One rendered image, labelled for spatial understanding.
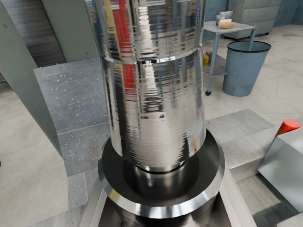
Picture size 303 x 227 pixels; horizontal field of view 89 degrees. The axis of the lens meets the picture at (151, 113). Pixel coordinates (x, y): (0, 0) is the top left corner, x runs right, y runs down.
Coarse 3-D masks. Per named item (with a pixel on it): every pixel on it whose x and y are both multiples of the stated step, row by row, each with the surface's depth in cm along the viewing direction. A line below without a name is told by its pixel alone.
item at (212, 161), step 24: (216, 144) 6; (120, 168) 5; (192, 168) 5; (216, 168) 5; (120, 192) 5; (144, 192) 4; (168, 192) 4; (192, 192) 4; (216, 192) 5; (144, 216) 4; (168, 216) 4; (192, 216) 4
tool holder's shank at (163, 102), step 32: (96, 0) 2; (128, 0) 2; (160, 0) 2; (192, 0) 2; (96, 32) 3; (128, 32) 2; (160, 32) 2; (192, 32) 3; (128, 64) 3; (160, 64) 3; (192, 64) 3; (128, 96) 3; (160, 96) 3; (192, 96) 3; (128, 128) 4; (160, 128) 3; (192, 128) 4; (128, 160) 4; (160, 160) 4
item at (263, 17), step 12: (240, 0) 380; (252, 0) 373; (264, 0) 383; (276, 0) 395; (240, 12) 388; (252, 12) 390; (264, 12) 402; (276, 12) 414; (252, 24) 410; (264, 24) 422; (228, 36) 444; (240, 36) 419
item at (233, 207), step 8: (224, 176) 7; (232, 176) 7; (224, 184) 7; (232, 184) 7; (224, 192) 6; (232, 192) 6; (216, 200) 7; (224, 200) 6; (232, 200) 6; (240, 200) 6; (216, 208) 7; (224, 208) 6; (232, 208) 6; (240, 208) 6; (216, 216) 7; (224, 216) 6; (232, 216) 5; (240, 216) 5; (248, 216) 5; (216, 224) 7; (224, 224) 6; (232, 224) 5; (240, 224) 5; (248, 224) 5
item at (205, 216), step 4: (216, 196) 6; (112, 204) 5; (212, 204) 5; (208, 208) 5; (212, 208) 6; (116, 212) 6; (204, 212) 5; (208, 212) 5; (120, 216) 5; (200, 216) 5; (204, 216) 5; (208, 216) 6; (124, 220) 5; (128, 220) 5; (196, 220) 5; (200, 220) 5; (204, 220) 6; (124, 224) 6; (128, 224) 5; (132, 224) 5; (136, 224) 5; (184, 224) 5; (188, 224) 5; (192, 224) 5; (196, 224) 5; (200, 224) 5; (204, 224) 6
